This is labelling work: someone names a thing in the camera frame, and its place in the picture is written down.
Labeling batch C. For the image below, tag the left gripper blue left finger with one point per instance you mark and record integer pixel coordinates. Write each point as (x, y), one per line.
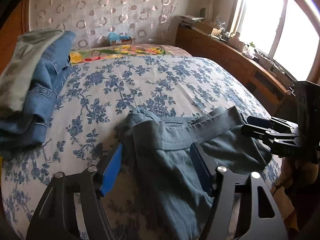
(110, 169)

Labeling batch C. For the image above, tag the pink bottle on sill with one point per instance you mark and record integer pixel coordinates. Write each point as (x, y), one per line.
(234, 41)

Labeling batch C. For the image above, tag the circle patterned curtain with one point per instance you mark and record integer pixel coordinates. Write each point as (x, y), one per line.
(145, 21)

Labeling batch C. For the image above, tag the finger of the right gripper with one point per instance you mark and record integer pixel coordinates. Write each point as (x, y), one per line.
(272, 123)
(260, 136)

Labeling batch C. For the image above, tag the blue floral bed cover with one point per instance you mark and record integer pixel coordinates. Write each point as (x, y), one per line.
(99, 95)

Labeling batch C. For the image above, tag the person right hand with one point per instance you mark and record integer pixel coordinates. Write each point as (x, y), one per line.
(285, 179)

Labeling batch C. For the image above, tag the cardboard box with blue cloth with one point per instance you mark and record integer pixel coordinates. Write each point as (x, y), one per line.
(120, 39)

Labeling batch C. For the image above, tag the folded blue jeans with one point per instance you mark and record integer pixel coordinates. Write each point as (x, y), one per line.
(27, 129)

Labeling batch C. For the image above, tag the wooden window side cabinet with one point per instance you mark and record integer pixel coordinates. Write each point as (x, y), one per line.
(265, 87)

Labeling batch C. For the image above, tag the wooden wardrobe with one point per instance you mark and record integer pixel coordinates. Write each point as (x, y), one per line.
(16, 24)

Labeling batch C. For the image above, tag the teal blue shorts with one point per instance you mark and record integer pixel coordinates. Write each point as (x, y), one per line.
(161, 148)

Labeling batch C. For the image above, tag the colourful floral blanket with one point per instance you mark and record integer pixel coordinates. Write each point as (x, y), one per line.
(96, 54)

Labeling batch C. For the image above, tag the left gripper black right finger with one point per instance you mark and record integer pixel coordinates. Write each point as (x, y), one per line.
(205, 167)

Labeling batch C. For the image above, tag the stack of papers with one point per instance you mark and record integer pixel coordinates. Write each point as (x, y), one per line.
(187, 19)

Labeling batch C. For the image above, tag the folded grey green pants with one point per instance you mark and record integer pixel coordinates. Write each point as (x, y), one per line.
(17, 76)

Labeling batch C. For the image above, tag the window with brown frame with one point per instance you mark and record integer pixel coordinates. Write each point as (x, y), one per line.
(282, 31)

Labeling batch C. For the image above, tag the cardboard box on cabinet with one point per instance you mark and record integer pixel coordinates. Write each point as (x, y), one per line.
(208, 29)

